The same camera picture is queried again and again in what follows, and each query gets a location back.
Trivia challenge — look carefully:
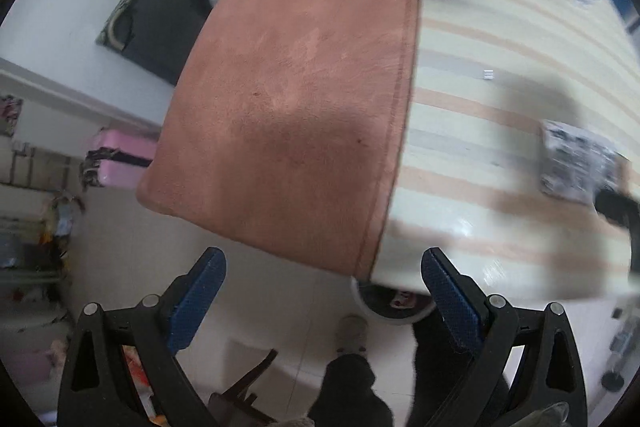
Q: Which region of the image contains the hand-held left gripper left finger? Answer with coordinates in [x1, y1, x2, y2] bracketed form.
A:
[57, 247, 228, 427]

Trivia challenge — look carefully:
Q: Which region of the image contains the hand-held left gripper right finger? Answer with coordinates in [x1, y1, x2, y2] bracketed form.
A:
[420, 248, 588, 427]

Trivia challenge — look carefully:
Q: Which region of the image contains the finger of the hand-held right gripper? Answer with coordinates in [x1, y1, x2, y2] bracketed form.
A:
[594, 188, 640, 230]

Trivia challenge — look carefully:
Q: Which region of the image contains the black-and-white printed wrapper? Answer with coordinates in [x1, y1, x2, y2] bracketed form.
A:
[537, 119, 628, 206]

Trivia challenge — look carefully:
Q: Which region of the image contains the white round bin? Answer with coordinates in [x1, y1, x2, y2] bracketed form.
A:
[350, 277, 436, 325]

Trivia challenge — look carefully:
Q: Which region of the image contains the person's right leg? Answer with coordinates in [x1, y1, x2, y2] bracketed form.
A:
[407, 312, 511, 427]

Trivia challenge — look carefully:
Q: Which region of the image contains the person's leg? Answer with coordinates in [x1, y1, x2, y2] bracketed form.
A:
[310, 352, 396, 427]
[407, 312, 511, 427]

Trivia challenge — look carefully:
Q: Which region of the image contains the dark wooden chair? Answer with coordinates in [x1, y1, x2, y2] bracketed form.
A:
[207, 348, 281, 427]

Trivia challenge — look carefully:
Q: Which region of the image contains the person's grey shoe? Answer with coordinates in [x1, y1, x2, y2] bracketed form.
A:
[335, 316, 370, 355]

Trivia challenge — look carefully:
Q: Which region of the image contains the person's left leg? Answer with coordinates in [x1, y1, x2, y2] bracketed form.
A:
[310, 352, 396, 427]

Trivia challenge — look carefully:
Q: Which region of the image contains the striped table cover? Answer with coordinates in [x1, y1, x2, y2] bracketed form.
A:
[370, 0, 640, 303]

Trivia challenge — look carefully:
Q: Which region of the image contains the pink suitcase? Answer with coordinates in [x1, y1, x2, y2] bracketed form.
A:
[80, 127, 160, 190]

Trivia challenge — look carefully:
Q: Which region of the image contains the cluttered storage shelf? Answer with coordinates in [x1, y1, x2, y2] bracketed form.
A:
[0, 142, 87, 308]

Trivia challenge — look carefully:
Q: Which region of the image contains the brown suede table cloth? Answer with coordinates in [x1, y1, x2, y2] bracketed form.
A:
[136, 0, 426, 280]

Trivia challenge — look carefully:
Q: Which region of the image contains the black suitcase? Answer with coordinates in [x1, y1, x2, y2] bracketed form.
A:
[95, 0, 216, 86]

